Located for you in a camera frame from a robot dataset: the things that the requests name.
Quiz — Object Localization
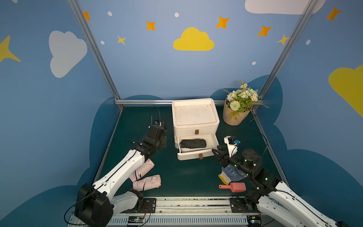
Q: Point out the blue dotted work glove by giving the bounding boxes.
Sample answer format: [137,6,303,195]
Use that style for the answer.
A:
[218,166,247,185]

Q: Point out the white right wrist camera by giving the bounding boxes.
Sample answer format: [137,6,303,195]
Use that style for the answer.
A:
[224,136,241,158]

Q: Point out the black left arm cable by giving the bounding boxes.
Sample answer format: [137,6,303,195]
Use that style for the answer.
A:
[129,104,162,144]

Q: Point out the white and green flowers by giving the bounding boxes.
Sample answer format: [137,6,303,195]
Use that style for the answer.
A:
[223,82,269,112]

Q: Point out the aluminium frame post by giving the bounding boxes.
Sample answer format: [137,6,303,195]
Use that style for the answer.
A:
[259,0,318,100]
[68,0,121,99]

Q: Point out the aluminium frame back rail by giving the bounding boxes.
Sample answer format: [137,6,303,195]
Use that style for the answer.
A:
[114,98,264,106]

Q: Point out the aluminium frame right post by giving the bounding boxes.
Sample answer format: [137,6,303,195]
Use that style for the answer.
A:
[259,0,318,100]

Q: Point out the aluminium frame right floor rail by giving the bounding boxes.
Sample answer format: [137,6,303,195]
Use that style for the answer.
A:
[252,108,289,186]

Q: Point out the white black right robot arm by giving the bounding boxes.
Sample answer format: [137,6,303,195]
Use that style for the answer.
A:
[212,147,347,227]

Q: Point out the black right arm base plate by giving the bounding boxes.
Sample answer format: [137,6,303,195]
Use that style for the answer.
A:
[229,196,268,213]

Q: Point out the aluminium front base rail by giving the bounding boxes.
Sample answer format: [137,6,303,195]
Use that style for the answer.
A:
[67,195,317,227]

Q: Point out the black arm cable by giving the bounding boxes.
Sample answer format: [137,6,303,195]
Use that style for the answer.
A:
[129,104,162,144]
[231,130,268,159]

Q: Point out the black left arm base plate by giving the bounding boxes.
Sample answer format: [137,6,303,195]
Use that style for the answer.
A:
[123,198,157,213]

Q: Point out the pink plastic scoop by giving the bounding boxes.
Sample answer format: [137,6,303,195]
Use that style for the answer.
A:
[218,182,247,193]

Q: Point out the tan ribbed flower pot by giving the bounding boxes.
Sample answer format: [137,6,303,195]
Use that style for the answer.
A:
[223,99,252,126]

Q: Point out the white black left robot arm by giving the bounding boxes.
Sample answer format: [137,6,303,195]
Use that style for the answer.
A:
[73,120,167,227]

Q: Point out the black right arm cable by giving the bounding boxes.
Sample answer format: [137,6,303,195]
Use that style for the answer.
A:
[231,130,268,159]

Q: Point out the white three drawer cabinet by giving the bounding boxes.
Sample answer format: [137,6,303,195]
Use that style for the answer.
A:
[172,98,220,148]

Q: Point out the aluminium frame left post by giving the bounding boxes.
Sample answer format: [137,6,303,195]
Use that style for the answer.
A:
[68,0,121,99]

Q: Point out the white drawer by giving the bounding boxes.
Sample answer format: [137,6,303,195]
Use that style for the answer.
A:
[176,134,219,161]

